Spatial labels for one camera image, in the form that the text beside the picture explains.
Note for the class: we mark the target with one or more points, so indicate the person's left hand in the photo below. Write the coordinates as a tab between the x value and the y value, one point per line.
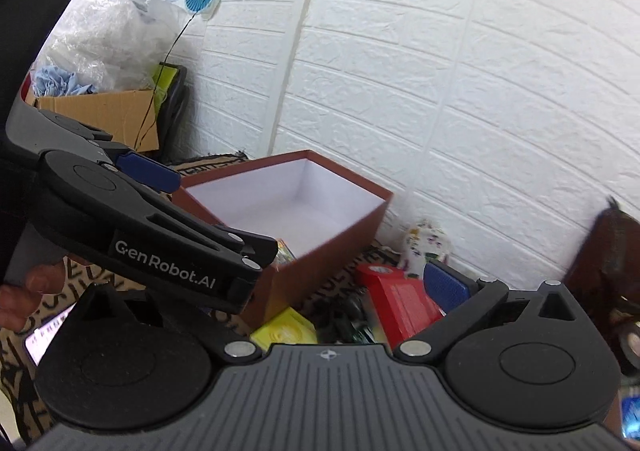
18	303

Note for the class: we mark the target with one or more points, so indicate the open cardboard box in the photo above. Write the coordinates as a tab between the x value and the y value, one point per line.
604	276
127	116

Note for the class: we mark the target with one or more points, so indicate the blue cloth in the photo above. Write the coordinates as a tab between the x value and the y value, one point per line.
50	80

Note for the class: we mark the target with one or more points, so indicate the blue packet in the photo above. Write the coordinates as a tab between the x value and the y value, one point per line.
630	411

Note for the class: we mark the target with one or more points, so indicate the white floral fabric pouch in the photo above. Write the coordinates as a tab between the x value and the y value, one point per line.
423	242

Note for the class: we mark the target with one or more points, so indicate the black tape roll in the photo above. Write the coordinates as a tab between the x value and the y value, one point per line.
627	348

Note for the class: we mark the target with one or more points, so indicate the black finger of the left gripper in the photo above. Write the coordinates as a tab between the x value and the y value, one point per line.
107	218
137	166

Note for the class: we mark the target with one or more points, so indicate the open cardboard box left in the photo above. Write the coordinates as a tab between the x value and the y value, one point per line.
127	116

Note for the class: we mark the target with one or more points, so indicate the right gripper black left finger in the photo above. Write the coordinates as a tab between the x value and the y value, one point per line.
135	360

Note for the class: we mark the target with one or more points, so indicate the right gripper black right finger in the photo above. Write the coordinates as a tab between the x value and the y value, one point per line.
530	360

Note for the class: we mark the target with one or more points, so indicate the large red flat box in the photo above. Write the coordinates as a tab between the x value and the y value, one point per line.
399	305

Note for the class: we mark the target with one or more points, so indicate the clear plastic bag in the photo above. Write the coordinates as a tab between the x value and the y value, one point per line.
114	45

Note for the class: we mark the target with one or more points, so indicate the yellow box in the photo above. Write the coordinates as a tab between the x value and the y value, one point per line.
288	327

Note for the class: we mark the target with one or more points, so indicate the smartphone with lit screen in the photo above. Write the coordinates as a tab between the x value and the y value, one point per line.
37	342

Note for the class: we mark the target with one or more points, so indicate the tan black lettered table cloth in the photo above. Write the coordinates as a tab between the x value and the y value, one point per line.
18	370

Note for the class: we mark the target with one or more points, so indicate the open cardboard box right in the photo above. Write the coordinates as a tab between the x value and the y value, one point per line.
604	276

